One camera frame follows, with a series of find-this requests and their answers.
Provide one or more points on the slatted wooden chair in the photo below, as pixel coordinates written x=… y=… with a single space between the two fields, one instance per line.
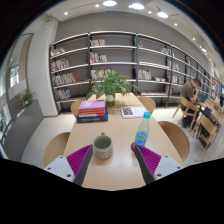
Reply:
x=186 y=108
x=207 y=128

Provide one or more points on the red book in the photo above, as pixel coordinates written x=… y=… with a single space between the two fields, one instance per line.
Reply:
x=91 y=113
x=91 y=110

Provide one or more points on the beige spotted mug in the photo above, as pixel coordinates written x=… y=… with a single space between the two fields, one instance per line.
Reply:
x=102 y=151

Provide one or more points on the ceiling lights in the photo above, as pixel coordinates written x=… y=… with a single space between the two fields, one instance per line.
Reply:
x=136 y=6

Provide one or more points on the round-backed wooden chair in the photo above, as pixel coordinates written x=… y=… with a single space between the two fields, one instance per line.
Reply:
x=175 y=136
x=147 y=103
x=76 y=107
x=56 y=146

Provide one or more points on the thick blue book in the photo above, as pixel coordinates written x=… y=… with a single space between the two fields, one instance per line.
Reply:
x=93 y=119

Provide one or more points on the small plant by window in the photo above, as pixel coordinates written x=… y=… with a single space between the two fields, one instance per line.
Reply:
x=27 y=98

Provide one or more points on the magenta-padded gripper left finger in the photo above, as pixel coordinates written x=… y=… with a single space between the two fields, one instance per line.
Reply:
x=78 y=161

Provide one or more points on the potted green plant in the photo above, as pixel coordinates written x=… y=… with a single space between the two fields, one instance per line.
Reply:
x=110 y=85

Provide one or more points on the person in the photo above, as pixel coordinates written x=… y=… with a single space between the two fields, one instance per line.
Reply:
x=188 y=91

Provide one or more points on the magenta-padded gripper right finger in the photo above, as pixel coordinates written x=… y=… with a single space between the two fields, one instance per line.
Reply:
x=151 y=161

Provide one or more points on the open white book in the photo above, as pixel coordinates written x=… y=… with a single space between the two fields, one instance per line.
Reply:
x=133 y=112

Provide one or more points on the grey shelf unit with books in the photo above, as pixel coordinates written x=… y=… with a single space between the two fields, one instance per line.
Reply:
x=150 y=56

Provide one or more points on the pink book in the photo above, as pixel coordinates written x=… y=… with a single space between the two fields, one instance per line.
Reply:
x=91 y=104

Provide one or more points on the clear drink bottle blue cap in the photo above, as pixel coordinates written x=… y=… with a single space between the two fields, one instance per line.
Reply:
x=142 y=133

